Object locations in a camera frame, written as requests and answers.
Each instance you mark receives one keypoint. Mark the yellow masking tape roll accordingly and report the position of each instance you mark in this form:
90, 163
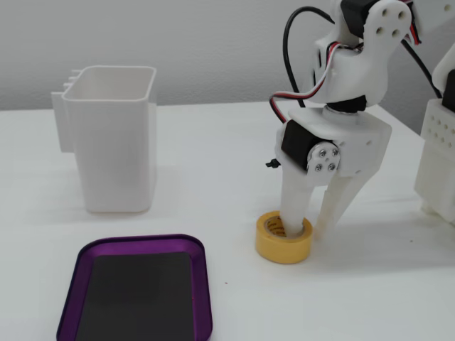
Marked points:
281, 252

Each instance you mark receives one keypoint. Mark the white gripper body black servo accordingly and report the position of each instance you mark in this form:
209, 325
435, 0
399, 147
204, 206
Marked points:
359, 147

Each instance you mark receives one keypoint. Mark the white plastic container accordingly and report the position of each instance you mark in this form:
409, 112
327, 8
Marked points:
113, 152

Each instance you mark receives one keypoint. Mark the purple metal tray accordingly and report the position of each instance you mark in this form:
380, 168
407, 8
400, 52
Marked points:
142, 244

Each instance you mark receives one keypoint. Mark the black mat in tray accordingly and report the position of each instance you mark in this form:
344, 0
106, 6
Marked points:
138, 295

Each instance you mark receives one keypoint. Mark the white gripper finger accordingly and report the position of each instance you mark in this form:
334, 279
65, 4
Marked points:
337, 199
295, 199

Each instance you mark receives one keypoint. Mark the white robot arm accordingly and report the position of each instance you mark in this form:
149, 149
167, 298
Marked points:
359, 71

